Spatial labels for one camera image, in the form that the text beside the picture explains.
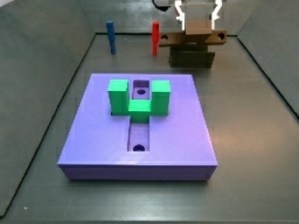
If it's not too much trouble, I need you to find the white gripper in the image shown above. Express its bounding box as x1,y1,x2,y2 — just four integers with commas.
151,0,224,32

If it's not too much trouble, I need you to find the brown wooden cross block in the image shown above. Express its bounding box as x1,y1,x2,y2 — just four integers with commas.
159,20,227,47

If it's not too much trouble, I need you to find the dark grey fixture block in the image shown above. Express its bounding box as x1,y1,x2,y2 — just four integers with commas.
170,45,215,68

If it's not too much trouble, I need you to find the red hexagonal peg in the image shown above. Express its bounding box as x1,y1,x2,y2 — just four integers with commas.
152,21,160,55

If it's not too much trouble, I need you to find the blue hexagonal peg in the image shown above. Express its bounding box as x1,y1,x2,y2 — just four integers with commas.
107,20,116,55

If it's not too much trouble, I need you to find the green U-shaped block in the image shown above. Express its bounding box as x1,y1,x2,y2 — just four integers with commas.
107,80,171,123

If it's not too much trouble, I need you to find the purple base plate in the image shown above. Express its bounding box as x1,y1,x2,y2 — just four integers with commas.
58,73,218,180

